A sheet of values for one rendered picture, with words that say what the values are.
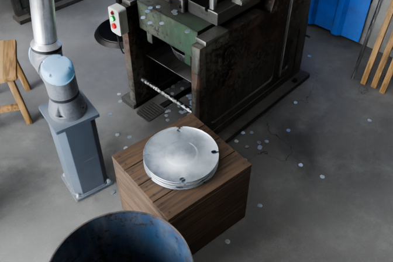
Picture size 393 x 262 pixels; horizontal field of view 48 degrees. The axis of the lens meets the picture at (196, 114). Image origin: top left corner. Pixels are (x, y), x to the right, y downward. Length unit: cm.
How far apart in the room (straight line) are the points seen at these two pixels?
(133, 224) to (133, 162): 33
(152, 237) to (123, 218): 12
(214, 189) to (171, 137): 28
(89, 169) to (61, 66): 52
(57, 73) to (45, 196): 69
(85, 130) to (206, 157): 51
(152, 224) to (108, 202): 64
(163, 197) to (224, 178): 24
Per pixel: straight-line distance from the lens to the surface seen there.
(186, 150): 170
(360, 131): 248
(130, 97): 250
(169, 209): 158
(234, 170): 169
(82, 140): 187
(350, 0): 304
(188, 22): 194
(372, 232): 208
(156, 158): 168
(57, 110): 178
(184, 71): 220
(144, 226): 148
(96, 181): 207
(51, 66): 170
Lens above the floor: 165
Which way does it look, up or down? 43 degrees down
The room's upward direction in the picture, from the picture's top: straight up
